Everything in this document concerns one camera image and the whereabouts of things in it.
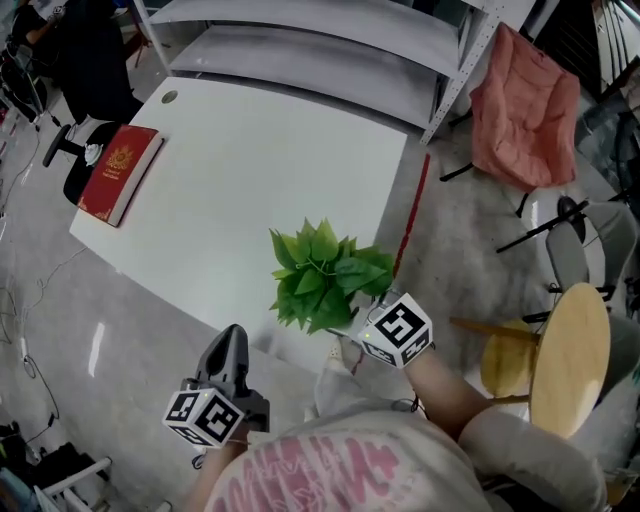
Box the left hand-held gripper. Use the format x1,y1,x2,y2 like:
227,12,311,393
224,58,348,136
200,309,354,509
162,324,271,449

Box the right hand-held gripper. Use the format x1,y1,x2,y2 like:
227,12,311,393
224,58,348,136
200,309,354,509
327,293,434,370

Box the green potted plant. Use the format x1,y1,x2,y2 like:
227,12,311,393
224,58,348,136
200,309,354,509
268,217,396,335

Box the person's left forearm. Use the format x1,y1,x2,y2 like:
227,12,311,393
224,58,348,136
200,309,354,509
192,439,251,512

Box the person's right forearm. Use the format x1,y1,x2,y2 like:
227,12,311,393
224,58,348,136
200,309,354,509
402,357,494,441

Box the person's white shoe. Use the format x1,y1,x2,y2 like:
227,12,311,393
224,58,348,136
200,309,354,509
324,339,362,376

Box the person's light trouser leg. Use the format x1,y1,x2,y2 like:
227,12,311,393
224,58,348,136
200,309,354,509
313,367,369,419

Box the person's white pink-print shirt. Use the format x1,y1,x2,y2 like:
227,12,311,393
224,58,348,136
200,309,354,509
204,399,609,512

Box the white wooden rack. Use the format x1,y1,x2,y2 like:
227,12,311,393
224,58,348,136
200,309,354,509
34,455,112,512

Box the white square table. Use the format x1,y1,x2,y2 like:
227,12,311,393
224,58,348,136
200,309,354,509
68,75,409,374

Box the red hardcover book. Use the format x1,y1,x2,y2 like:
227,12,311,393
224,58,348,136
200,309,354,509
77,124,165,229

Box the round wooden side table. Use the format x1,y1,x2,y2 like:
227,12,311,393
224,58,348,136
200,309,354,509
449,282,612,441

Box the grey chair black legs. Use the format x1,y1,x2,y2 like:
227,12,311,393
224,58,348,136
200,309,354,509
494,197,639,321
605,312,640,406

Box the white metal shelving rack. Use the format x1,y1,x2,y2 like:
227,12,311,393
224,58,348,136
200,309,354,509
132,0,501,146

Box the pink padded armchair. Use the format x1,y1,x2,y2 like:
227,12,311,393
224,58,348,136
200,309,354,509
439,22,581,216

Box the black mesh office chair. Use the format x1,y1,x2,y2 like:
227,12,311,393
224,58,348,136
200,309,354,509
42,0,146,206

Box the dark staircase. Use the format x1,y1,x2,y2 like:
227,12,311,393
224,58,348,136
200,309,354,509
529,0,640,96

